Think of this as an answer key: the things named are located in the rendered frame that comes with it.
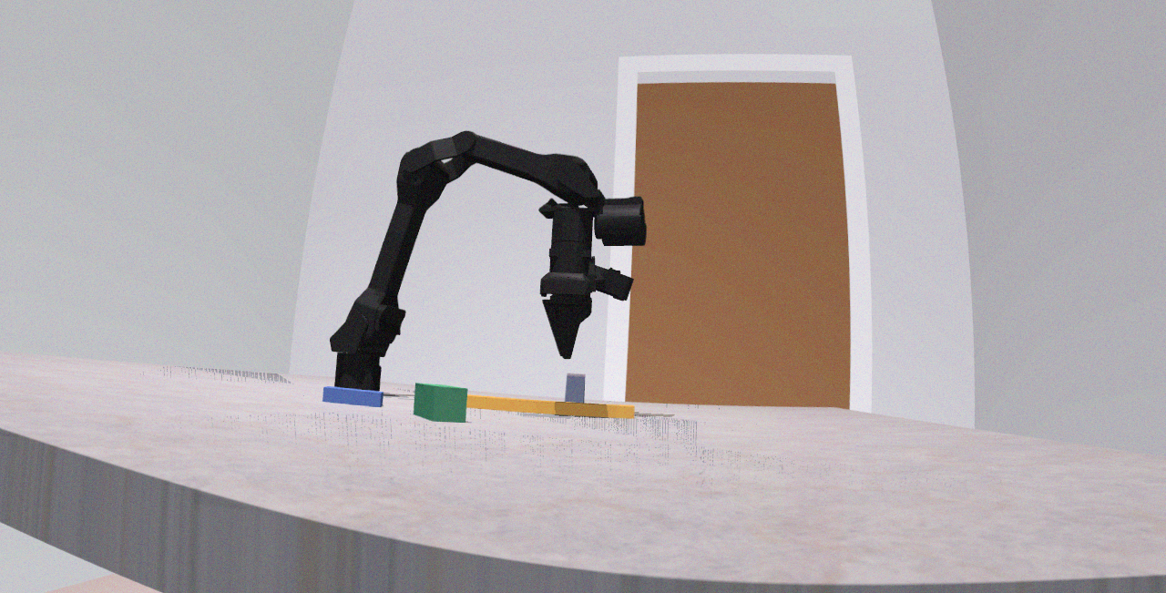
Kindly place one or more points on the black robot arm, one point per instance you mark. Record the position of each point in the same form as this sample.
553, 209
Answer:
375, 319

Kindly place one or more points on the green block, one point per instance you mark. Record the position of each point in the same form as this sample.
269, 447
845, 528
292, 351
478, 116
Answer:
440, 403

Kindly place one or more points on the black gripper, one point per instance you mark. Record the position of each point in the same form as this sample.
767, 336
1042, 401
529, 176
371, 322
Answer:
570, 303

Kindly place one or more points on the orange bar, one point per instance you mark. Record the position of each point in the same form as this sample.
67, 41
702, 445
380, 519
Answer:
550, 407

